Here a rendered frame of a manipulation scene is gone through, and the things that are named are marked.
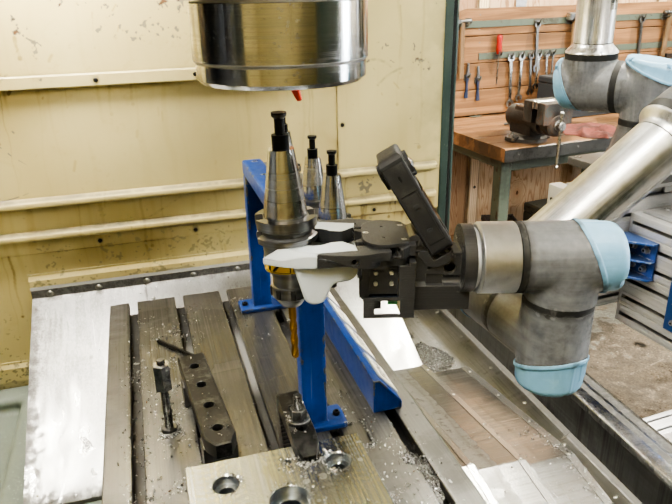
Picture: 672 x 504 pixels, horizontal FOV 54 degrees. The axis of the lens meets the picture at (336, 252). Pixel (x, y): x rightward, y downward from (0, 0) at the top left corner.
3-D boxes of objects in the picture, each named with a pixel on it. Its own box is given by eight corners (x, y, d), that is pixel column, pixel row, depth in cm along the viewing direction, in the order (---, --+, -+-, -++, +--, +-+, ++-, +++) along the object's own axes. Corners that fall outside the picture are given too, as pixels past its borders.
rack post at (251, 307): (282, 297, 149) (274, 169, 138) (287, 308, 144) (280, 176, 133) (238, 304, 146) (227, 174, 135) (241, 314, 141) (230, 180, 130)
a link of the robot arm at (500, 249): (526, 236, 64) (505, 208, 71) (478, 237, 64) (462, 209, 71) (518, 305, 67) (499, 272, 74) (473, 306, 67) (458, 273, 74)
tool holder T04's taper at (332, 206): (315, 213, 102) (314, 170, 99) (344, 211, 103) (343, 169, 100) (320, 222, 98) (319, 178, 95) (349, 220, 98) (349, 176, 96)
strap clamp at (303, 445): (300, 450, 100) (296, 365, 94) (324, 512, 88) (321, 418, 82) (279, 455, 99) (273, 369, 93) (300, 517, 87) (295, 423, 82)
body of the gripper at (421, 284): (356, 320, 67) (475, 318, 67) (356, 241, 64) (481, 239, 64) (353, 287, 74) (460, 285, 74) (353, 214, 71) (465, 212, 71)
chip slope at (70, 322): (373, 326, 194) (373, 243, 184) (491, 485, 132) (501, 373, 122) (49, 379, 171) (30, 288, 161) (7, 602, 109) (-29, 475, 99)
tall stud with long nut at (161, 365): (178, 423, 107) (168, 353, 102) (179, 433, 104) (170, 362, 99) (160, 426, 106) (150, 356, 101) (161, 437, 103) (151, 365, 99)
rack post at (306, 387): (338, 408, 110) (335, 241, 99) (348, 427, 105) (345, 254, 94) (279, 419, 107) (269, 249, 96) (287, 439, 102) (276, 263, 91)
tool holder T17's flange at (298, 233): (254, 229, 70) (252, 207, 69) (311, 224, 71) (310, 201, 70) (260, 252, 64) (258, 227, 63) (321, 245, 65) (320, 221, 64)
